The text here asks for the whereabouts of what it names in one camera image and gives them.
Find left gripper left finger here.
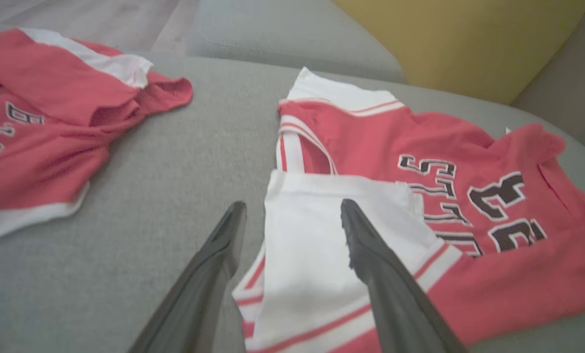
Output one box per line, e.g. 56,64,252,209
128,201,247,353

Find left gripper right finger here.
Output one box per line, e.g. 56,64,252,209
340,199,469,353

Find red white basketball jersey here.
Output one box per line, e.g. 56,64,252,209
231,67,585,353

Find red white basketball shorts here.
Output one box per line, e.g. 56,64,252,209
0,27,194,240

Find large grey sofa seat cushion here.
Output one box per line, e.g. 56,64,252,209
0,51,585,353

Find yellow sofa backrest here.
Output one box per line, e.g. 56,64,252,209
331,0,585,105

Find grey sofa back cushion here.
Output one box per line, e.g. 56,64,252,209
187,0,406,83
510,0,585,156

